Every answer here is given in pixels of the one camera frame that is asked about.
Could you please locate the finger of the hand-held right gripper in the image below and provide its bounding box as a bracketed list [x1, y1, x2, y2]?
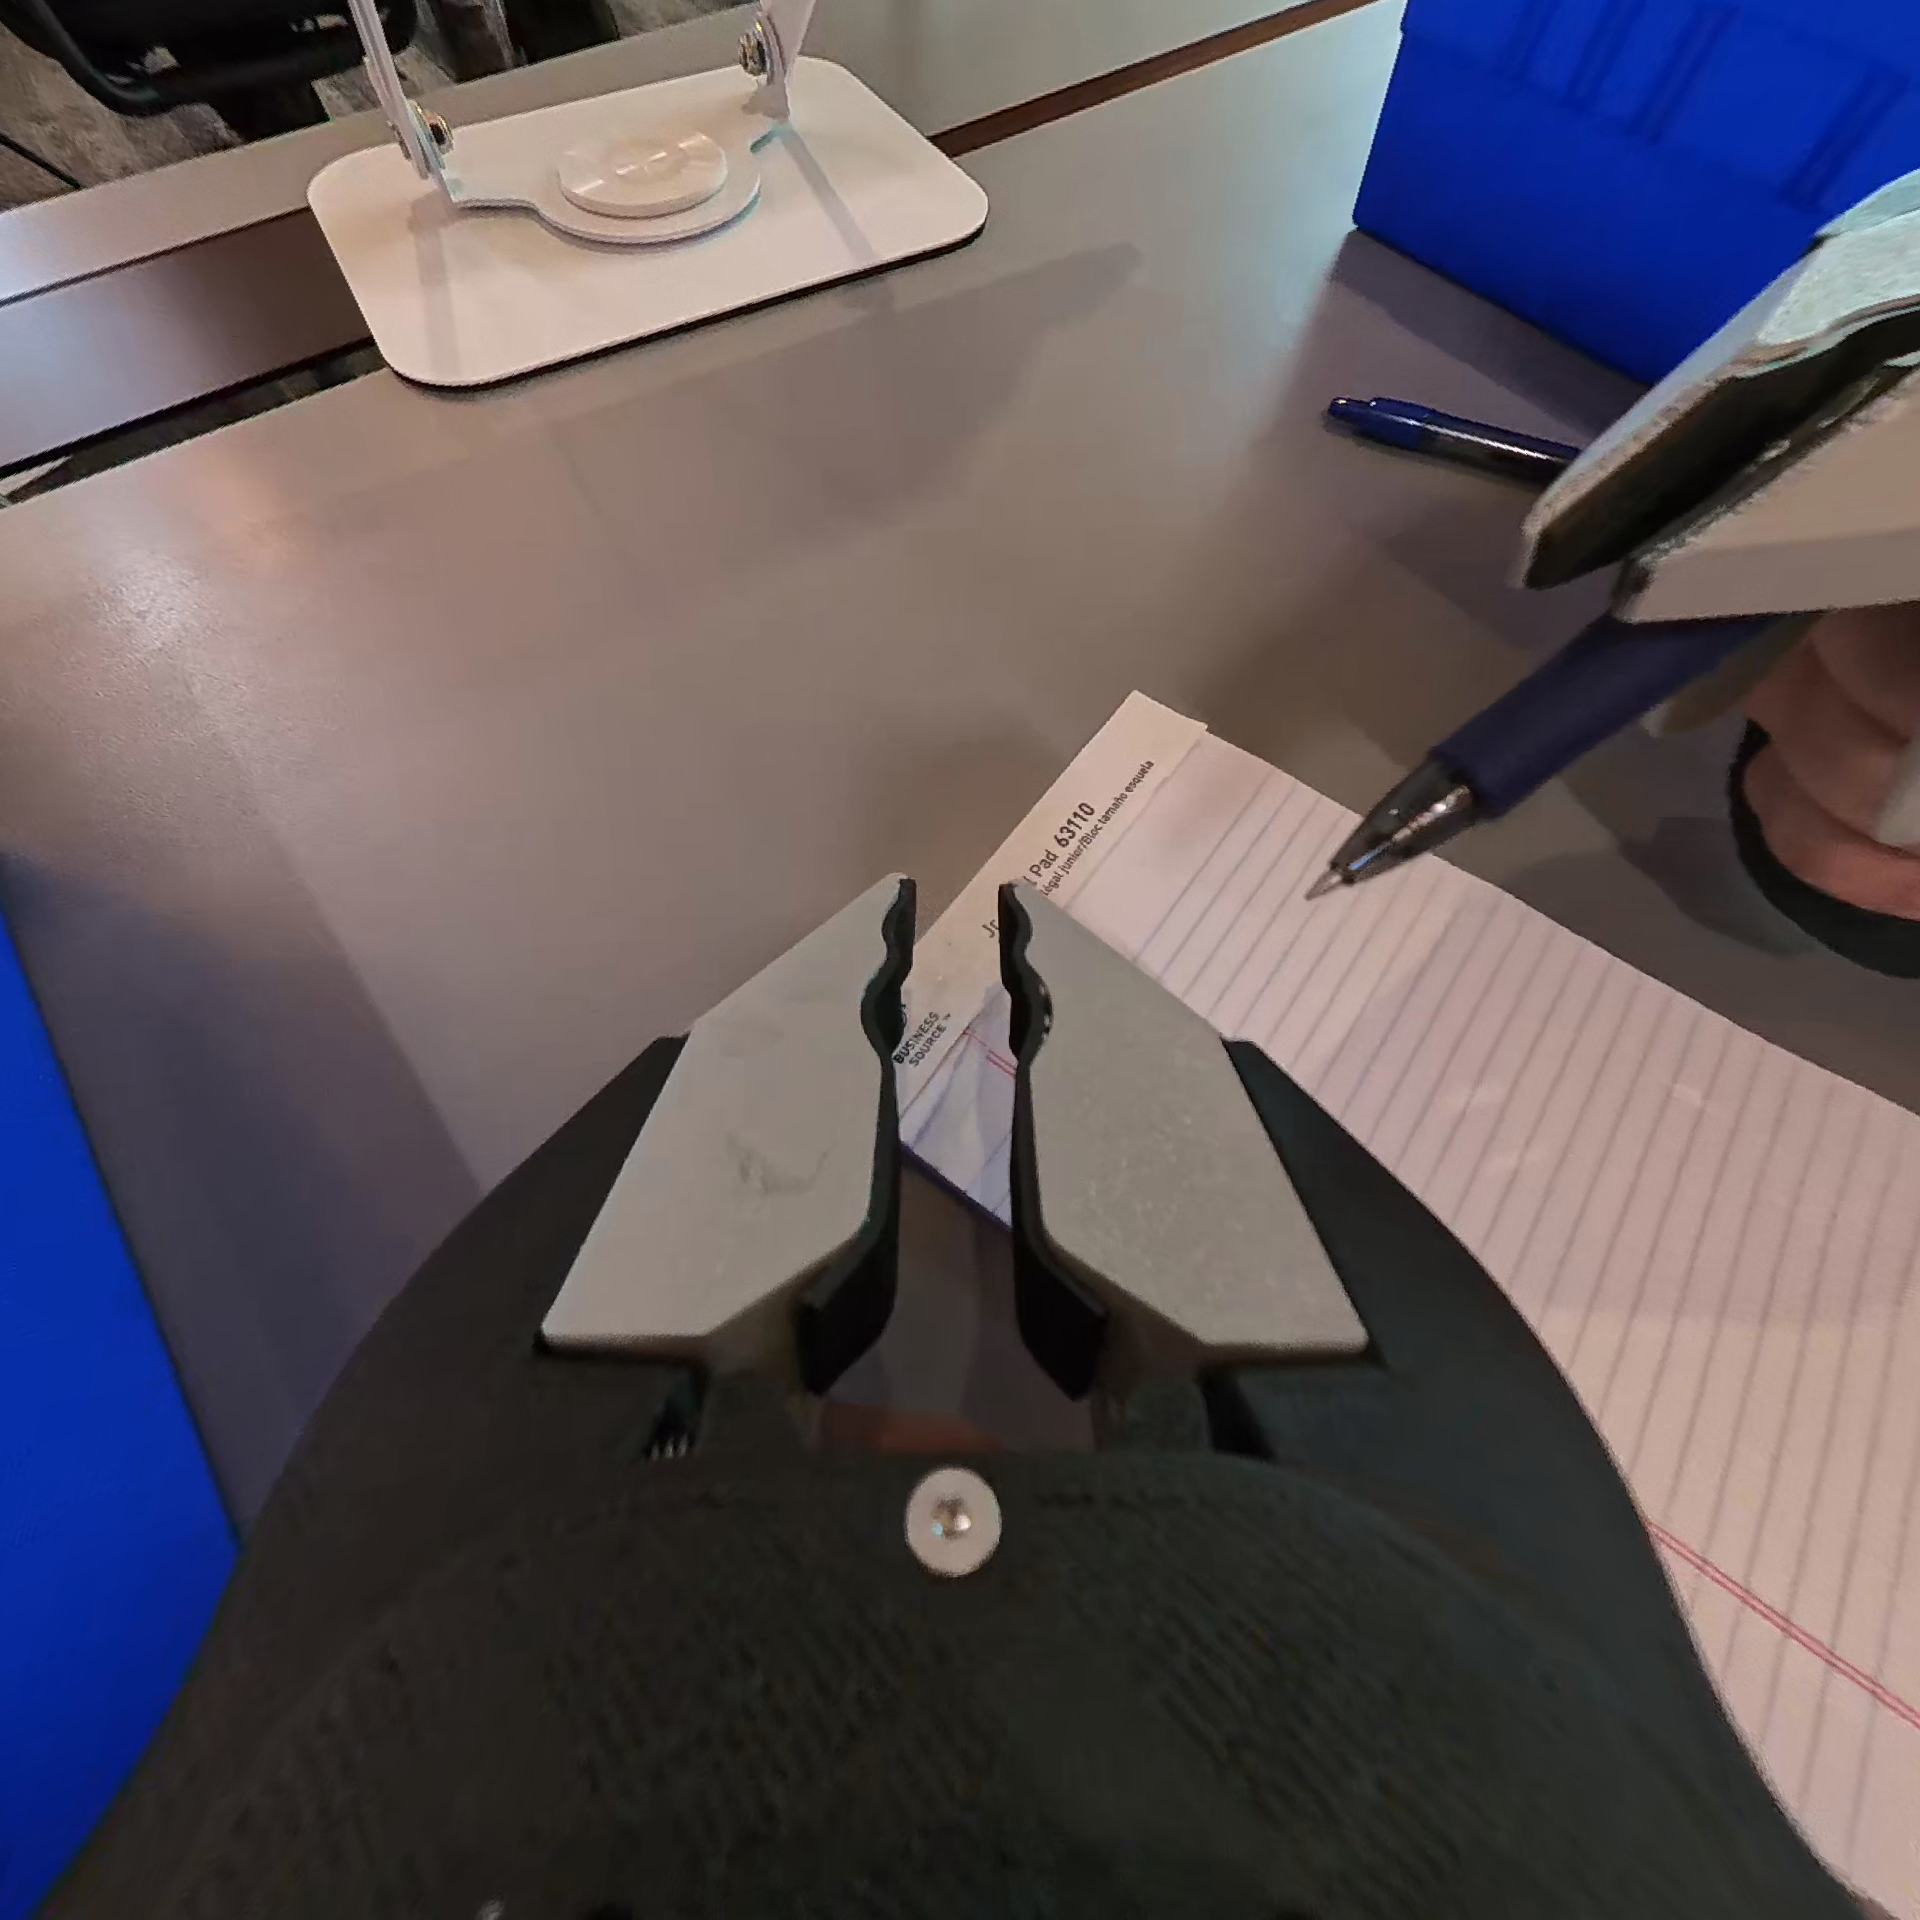
[1520, 183, 1920, 590]
[1610, 426, 1920, 626]

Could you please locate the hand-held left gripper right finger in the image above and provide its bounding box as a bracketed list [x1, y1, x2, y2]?
[998, 882, 1374, 1401]

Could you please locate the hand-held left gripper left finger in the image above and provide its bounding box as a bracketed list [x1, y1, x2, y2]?
[537, 872, 921, 1394]

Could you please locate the blue gel pen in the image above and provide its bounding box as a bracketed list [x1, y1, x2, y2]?
[1326, 392, 1586, 484]
[1304, 613, 1779, 905]

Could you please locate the white lined legal pad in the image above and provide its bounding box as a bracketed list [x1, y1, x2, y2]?
[891, 689, 1920, 1920]

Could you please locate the grey desk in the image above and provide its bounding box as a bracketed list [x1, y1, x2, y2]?
[0, 0, 1390, 466]
[0, 16, 1920, 1576]

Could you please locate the person's right hand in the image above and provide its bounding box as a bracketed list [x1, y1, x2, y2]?
[1744, 604, 1920, 905]

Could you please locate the blue plastic bin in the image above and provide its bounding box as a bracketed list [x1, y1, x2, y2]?
[1352, 0, 1920, 383]

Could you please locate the blue plastic object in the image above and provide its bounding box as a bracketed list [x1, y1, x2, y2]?
[0, 892, 244, 1920]

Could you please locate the white metal stand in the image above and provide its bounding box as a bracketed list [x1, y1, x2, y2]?
[306, 0, 993, 396]

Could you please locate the black office chair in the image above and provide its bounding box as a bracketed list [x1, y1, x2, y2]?
[67, 0, 423, 113]

